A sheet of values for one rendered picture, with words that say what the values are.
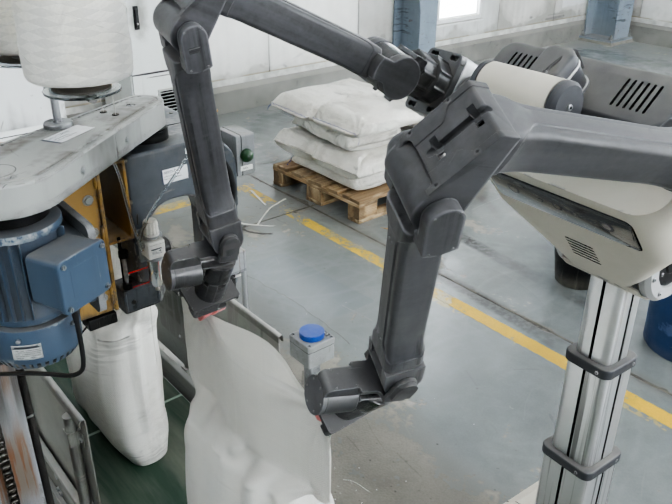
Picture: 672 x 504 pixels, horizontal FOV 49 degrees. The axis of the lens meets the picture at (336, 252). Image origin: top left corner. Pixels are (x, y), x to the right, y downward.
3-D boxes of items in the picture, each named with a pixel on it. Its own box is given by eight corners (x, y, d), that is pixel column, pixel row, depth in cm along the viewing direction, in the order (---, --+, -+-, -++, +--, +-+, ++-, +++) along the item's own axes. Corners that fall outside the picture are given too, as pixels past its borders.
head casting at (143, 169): (242, 250, 165) (234, 121, 151) (140, 285, 151) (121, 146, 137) (176, 207, 186) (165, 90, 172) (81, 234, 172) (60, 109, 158)
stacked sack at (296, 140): (391, 142, 481) (392, 121, 475) (314, 167, 440) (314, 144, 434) (346, 127, 508) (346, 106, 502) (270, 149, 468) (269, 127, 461)
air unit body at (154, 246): (175, 289, 150) (167, 219, 143) (153, 296, 147) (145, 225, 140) (164, 280, 153) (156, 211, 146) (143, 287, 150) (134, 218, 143)
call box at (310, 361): (335, 357, 178) (335, 336, 175) (308, 370, 173) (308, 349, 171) (314, 343, 183) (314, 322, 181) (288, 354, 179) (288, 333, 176)
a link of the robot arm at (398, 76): (208, -44, 97) (181, -65, 104) (167, 50, 102) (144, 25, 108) (429, 65, 127) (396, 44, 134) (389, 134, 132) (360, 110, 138)
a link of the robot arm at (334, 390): (423, 384, 100) (401, 331, 105) (351, 391, 95) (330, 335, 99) (384, 426, 108) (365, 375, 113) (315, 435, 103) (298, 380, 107)
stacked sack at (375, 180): (408, 179, 452) (409, 160, 447) (354, 197, 427) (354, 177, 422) (339, 150, 498) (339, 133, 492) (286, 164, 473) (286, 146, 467)
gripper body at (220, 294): (176, 290, 141) (182, 268, 136) (222, 274, 147) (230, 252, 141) (192, 317, 139) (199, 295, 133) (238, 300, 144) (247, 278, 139)
